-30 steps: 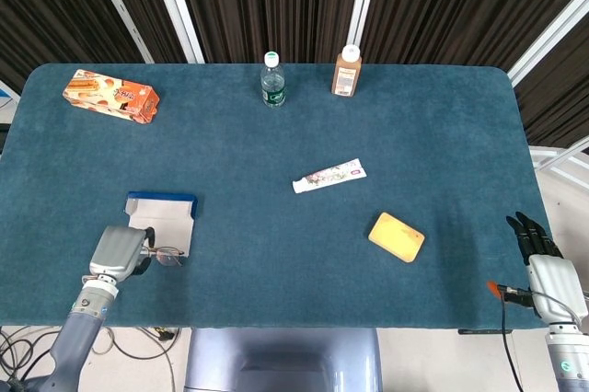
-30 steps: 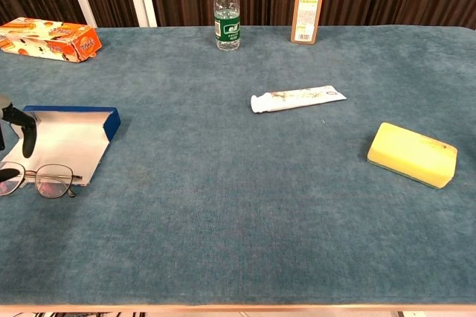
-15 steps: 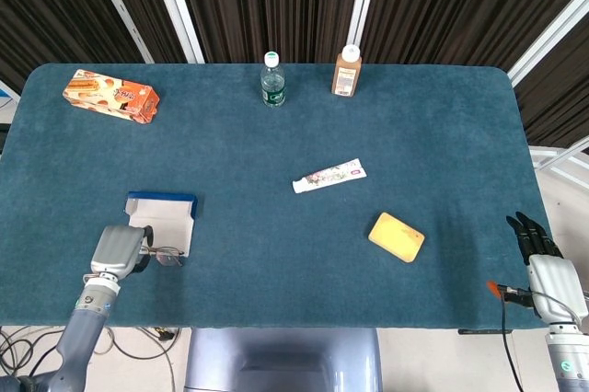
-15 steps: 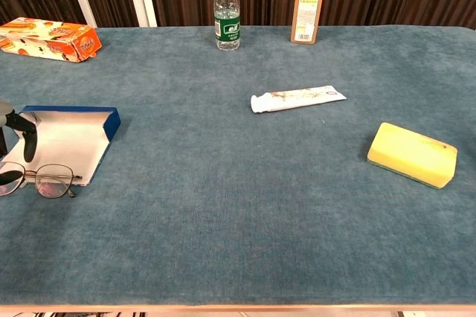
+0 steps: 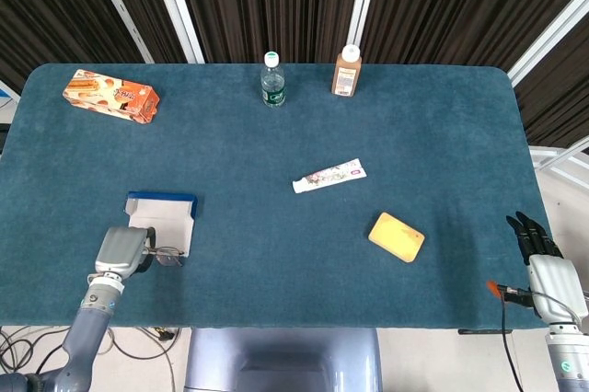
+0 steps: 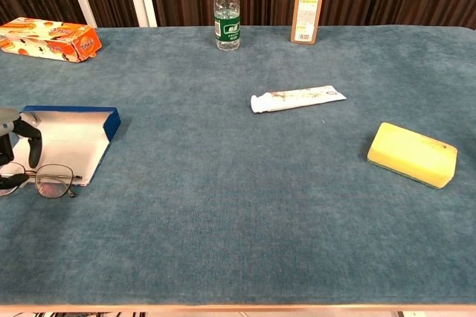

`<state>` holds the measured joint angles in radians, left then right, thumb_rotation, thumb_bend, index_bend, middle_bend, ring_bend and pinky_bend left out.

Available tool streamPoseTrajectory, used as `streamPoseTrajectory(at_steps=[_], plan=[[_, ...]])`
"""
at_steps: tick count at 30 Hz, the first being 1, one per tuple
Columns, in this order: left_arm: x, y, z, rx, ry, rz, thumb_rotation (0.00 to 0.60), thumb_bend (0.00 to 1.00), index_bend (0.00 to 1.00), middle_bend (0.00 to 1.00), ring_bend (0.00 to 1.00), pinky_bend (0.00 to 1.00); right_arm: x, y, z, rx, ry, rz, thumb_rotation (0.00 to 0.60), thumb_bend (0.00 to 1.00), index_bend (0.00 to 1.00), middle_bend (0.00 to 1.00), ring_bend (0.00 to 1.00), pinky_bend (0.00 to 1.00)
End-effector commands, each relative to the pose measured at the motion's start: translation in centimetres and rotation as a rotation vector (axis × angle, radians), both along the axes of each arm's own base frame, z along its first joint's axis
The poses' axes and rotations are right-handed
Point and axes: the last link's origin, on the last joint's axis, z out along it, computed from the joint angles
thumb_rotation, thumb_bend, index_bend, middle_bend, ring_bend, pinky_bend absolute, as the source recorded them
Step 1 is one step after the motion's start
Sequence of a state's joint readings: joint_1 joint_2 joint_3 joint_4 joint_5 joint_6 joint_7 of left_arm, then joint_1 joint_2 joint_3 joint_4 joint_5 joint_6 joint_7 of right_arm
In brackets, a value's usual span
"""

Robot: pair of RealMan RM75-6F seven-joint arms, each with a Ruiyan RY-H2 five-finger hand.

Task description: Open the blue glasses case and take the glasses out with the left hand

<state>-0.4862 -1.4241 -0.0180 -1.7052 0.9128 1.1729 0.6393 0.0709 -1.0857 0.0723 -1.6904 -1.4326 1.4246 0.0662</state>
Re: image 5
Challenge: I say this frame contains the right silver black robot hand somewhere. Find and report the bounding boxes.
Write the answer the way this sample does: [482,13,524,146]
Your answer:
[506,210,589,321]

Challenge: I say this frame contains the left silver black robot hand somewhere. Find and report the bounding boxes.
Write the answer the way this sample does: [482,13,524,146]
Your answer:
[94,225,157,279]

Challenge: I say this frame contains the metal frame eyeglasses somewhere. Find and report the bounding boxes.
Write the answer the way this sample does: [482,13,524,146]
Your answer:
[142,246,186,268]

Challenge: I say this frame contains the blue rectangular box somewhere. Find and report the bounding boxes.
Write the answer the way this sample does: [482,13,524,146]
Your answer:
[122,190,199,258]

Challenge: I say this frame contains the orange biscuit box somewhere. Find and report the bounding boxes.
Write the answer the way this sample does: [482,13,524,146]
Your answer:
[62,68,161,125]

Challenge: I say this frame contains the blue table cloth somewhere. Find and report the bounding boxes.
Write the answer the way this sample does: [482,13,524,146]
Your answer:
[0,63,551,331]

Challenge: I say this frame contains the yellow sponge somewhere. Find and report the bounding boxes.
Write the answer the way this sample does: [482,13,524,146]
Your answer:
[367,212,426,264]

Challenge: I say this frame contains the white blue panel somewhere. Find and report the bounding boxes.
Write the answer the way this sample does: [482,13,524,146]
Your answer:
[0,80,22,112]

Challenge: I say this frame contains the blue-grey robot torso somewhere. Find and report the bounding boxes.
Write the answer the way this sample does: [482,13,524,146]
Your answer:
[183,327,383,392]

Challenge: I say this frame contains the white floral toothpaste tube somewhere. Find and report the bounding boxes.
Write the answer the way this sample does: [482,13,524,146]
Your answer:
[292,157,368,195]

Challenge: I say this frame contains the clear water bottle green label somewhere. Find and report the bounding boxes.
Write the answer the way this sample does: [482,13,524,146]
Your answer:
[260,51,287,110]

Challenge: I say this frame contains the brown juice bottle white cap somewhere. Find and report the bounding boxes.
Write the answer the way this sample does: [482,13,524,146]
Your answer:
[331,44,363,98]

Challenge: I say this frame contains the black cable orange-tipped connector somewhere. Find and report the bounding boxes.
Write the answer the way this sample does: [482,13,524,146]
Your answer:
[488,280,535,392]

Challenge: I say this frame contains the grey floor cable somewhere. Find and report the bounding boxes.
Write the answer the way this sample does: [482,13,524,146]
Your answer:
[103,326,179,392]

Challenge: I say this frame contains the white metal frame bars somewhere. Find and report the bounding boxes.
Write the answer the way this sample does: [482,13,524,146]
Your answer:
[528,137,589,190]

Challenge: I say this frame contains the black floor cables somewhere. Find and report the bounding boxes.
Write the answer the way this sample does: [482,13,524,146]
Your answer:
[0,325,73,377]

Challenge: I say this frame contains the thin white frame post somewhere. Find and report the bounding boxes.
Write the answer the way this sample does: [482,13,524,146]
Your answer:
[84,0,156,64]

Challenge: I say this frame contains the wide white frame post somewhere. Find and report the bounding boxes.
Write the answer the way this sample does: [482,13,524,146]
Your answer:
[144,0,206,64]

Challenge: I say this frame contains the white slanted frame post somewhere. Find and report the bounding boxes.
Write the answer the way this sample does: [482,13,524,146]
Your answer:
[507,0,589,88]

